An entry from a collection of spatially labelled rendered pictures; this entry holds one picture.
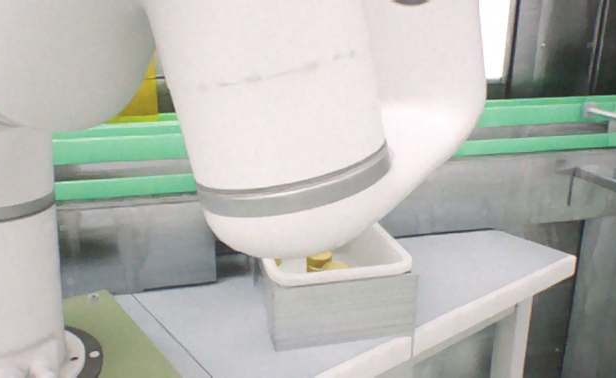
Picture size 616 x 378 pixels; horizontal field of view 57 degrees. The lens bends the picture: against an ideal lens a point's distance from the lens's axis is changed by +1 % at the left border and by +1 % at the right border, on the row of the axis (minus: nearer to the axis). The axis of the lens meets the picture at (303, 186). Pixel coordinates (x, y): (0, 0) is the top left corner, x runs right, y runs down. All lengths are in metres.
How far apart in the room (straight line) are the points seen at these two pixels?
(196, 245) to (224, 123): 0.59
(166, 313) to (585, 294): 1.02
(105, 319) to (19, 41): 0.44
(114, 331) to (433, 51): 0.44
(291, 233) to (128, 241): 0.58
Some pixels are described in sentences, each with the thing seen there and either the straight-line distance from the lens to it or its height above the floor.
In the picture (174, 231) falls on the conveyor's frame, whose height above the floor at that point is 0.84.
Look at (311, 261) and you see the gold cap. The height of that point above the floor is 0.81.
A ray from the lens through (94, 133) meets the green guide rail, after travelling 0.84.
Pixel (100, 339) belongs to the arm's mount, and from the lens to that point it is 0.60.
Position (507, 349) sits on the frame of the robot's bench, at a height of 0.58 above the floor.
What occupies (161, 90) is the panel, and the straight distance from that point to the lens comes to 1.01.
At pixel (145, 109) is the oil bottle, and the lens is 0.86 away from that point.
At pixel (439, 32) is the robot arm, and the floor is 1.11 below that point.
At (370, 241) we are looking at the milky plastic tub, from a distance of 0.78.
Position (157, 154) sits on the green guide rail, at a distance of 0.76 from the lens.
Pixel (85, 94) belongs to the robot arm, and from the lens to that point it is 0.26.
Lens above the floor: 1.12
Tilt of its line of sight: 17 degrees down
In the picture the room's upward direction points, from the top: straight up
